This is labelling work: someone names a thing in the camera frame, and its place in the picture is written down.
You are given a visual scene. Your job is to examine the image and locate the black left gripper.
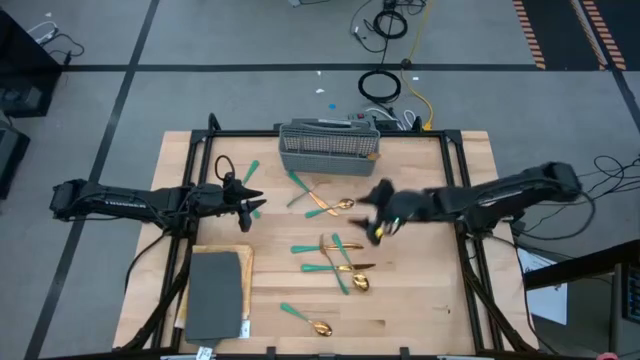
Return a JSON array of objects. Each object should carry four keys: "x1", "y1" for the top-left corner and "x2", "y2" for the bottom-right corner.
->
[{"x1": 194, "y1": 172, "x2": 268, "y2": 234}]

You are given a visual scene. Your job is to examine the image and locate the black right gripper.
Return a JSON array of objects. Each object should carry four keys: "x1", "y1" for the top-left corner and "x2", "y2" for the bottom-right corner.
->
[{"x1": 349, "y1": 179, "x2": 439, "y2": 247}]

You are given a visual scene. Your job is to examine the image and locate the grey mesh cutlery basket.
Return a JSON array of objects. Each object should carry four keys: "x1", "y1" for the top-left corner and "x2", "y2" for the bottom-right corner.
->
[{"x1": 277, "y1": 117, "x2": 382, "y2": 178}]

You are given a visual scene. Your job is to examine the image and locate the grey power strip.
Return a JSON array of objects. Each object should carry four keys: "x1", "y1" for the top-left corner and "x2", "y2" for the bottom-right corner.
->
[{"x1": 348, "y1": 111, "x2": 384, "y2": 132}]

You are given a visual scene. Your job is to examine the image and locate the dark grey mat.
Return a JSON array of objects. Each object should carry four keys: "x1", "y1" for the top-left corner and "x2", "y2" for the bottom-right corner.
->
[{"x1": 183, "y1": 250, "x2": 246, "y2": 347}]

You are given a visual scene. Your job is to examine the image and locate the white paper sheet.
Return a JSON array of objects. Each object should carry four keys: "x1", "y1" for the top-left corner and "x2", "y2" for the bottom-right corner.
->
[{"x1": 517, "y1": 247, "x2": 570, "y2": 327}]

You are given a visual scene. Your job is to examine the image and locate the black desk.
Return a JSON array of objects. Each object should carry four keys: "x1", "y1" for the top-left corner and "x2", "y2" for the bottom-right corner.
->
[{"x1": 522, "y1": 238, "x2": 640, "y2": 293}]

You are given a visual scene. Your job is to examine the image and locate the black equipment case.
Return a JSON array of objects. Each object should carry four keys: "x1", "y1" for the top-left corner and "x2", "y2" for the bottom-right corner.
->
[{"x1": 0, "y1": 117, "x2": 31, "y2": 201}]

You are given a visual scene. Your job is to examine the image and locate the black cabinet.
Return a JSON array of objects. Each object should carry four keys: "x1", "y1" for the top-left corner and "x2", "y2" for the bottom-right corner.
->
[{"x1": 0, "y1": 8, "x2": 64, "y2": 120}]

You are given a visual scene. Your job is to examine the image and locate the grey computer case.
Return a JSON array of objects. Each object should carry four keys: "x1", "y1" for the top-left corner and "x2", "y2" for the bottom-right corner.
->
[{"x1": 608, "y1": 259, "x2": 640, "y2": 357}]

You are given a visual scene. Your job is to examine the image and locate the black metal rig frame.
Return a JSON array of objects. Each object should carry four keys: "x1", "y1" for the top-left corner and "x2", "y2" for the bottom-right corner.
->
[{"x1": 113, "y1": 112, "x2": 539, "y2": 360}]

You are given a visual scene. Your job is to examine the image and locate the white cable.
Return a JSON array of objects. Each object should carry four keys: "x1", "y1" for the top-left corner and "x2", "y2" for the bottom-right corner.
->
[{"x1": 367, "y1": 106, "x2": 418, "y2": 131}]

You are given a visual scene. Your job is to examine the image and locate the coiled black floor cable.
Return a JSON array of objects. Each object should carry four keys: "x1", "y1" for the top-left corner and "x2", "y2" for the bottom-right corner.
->
[
  {"x1": 356, "y1": 68, "x2": 403, "y2": 105},
  {"x1": 372, "y1": 8, "x2": 409, "y2": 41}
]

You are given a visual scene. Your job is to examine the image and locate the yellow cable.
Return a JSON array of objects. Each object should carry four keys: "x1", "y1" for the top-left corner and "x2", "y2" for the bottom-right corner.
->
[{"x1": 398, "y1": 0, "x2": 436, "y2": 132}]

